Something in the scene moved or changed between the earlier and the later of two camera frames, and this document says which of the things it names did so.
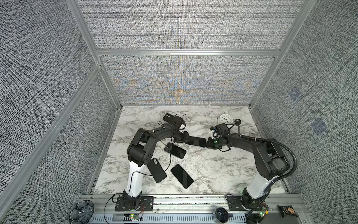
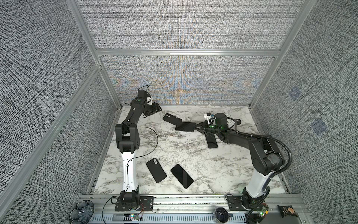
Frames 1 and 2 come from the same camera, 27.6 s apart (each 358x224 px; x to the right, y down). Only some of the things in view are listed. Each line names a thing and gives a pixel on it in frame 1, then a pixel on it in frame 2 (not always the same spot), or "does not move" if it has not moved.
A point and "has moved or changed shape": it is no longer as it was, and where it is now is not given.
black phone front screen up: x=182 y=176 does not move
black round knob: x=221 y=215 does not move
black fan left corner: x=81 y=212 does not move
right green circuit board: x=264 y=211 does not move
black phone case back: x=168 y=117 does not move
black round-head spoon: x=237 y=121 does not move
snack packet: x=287 y=210 does not move
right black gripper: x=209 y=142 -> x=203 y=127
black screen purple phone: x=197 y=141 has moved or changed shape
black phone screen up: x=175 y=150 -> x=186 y=127
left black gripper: x=185 y=139 -> x=155 y=108
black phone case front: x=156 y=170 does not move
